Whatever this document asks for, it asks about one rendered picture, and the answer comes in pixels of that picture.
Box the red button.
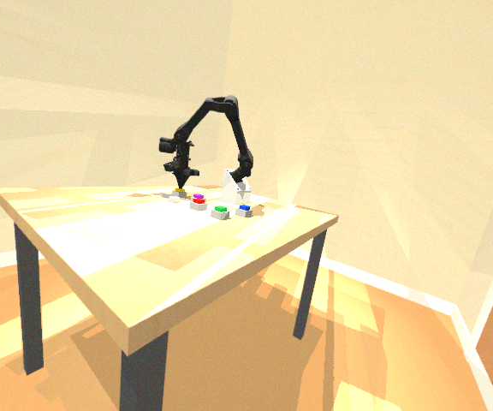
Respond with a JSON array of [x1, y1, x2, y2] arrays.
[[189, 199, 207, 211]]

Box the purple button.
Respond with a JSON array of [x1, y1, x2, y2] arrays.
[[190, 194, 206, 203]]

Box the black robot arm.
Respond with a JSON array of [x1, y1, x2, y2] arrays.
[[159, 95, 253, 183]]

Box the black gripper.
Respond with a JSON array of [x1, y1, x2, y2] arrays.
[[172, 154, 199, 188]]

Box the yellow button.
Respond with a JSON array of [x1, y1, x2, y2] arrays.
[[172, 188, 187, 198]]

